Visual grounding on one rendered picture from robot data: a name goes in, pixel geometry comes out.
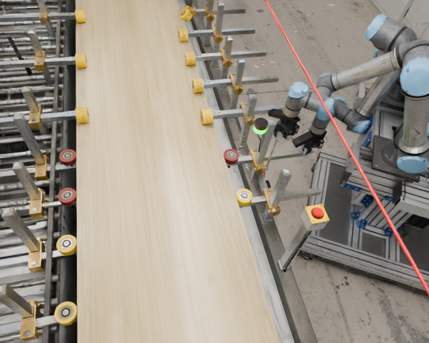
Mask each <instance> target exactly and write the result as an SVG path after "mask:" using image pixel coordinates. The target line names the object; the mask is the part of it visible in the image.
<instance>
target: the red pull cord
mask: <svg viewBox="0 0 429 343"><path fill-rule="evenodd" d="M264 1H265V2H266V5H267V6H268V8H269V10H270V11H271V13H272V15H273V17H274V19H275V20H276V23H277V24H278V26H279V28H280V30H281V31H282V33H283V35H284V36H285V39H286V40H287V42H288V44H289V46H290V48H291V49H292V51H293V53H294V54H295V56H296V58H297V60H298V62H299V64H300V66H301V67H302V69H303V71H304V73H305V74H306V77H307V78H308V80H309V82H310V84H311V85H312V87H313V89H314V91H315V92H316V94H317V96H318V98H319V100H320V102H321V103H322V105H323V107H324V109H325V110H326V112H327V114H328V116H329V117H330V120H331V121H332V123H333V125H334V127H335V128H336V130H337V132H338V134H339V135H340V138H341V140H342V141H343V143H344V145H345V146H346V148H347V150H348V151H349V154H350V155H351V157H352V159H353V161H354V163H355V164H356V166H357V168H358V169H359V171H360V173H361V175H362V177H363V179H364V181H365V182H366V184H367V186H368V188H369V189H370V192H371V193H372V195H373V197H374V198H375V200H376V202H377V204H378V206H379V207H380V209H381V211H382V213H383V215H384V217H385V218H386V220H387V222H388V224H389V225H390V227H391V229H392V231H393V232H394V235H395V236H396V238H397V240H398V242H399V243H400V245H401V247H402V249H403V250H404V253H405V255H406V256H407V258H408V260H409V261H410V263H411V265H412V267H413V269H414V270H415V273H416V274H417V276H418V278H419V279H420V281H421V283H422V285H423V286H424V288H425V290H426V292H427V294H428V296H429V287H428V285H427V284H426V281H425V280H424V278H423V276H422V275H421V273H420V271H419V270H418V268H417V266H416V264H415V262H414V260H413V259H412V257H411V255H410V253H409V251H408V250H407V248H406V246H405V245H404V242H403V241H402V239H401V237H400V236H399V234H398V232H397V230H396V228H395V226H394V225H393V223H392V221H391V220H390V218H389V216H388V215H387V212H386V211H385V209H384V207H383V205H382V204H381V202H380V200H379V198H378V197H377V195H376V193H375V191H374V189H373V188H372V186H371V184H370V183H369V181H368V178H367V177H366V175H365V173H364V172H363V170H362V168H361V167H360V164H359V163H358V161H357V159H356V158H355V156H354V154H353V152H352V151H351V149H350V147H349V145H348V143H347V141H346V140H345V138H344V136H343V135H342V133H341V131H340V129H339V128H338V125H337V124H336V122H335V120H334V119H333V117H332V115H331V114H330V111H329V109H328V108H327V106H326V104H325V103H324V101H323V99H322V98H321V95H320V94H319V92H318V90H317V88H316V87H315V85H314V83H313V81H312V80H311V77H310V76H309V74H308V72H307V71H306V69H305V67H304V66H303V64H302V62H301V60H300V58H299V56H298V55H297V53H296V51H295V50H294V48H293V46H292V45H291V42H290V40H289V39H288V37H287V35H286V34H285V32H284V30H283V28H282V26H281V24H280V23H279V21H278V19H277V17H276V16H275V14H274V12H273V11H272V8H271V7H270V5H269V3H268V2H267V0H264Z"/></svg>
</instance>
